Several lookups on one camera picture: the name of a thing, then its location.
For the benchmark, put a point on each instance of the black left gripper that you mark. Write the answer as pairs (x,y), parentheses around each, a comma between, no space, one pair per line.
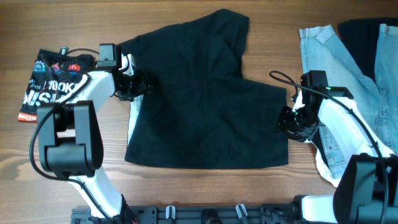
(142,87)

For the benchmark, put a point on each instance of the light blue denim jeans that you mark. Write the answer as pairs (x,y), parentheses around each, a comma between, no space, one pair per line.
(376,99)

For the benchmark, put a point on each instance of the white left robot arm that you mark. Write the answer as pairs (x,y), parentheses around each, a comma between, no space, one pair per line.
(67,145)

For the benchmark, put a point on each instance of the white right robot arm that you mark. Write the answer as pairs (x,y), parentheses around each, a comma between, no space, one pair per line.
(367,191)

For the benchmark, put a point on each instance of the white garment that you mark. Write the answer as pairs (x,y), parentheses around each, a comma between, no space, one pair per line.
(323,169)

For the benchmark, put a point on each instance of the black t-shirt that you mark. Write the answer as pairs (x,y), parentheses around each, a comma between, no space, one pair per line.
(201,112)

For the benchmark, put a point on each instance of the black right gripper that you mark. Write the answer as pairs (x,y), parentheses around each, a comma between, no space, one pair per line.
(284,126)

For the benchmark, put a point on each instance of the folded black printed jersey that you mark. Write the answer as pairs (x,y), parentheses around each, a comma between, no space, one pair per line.
(55,74)

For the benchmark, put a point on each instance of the black garment in pile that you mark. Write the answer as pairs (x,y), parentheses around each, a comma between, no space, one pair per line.
(360,37)

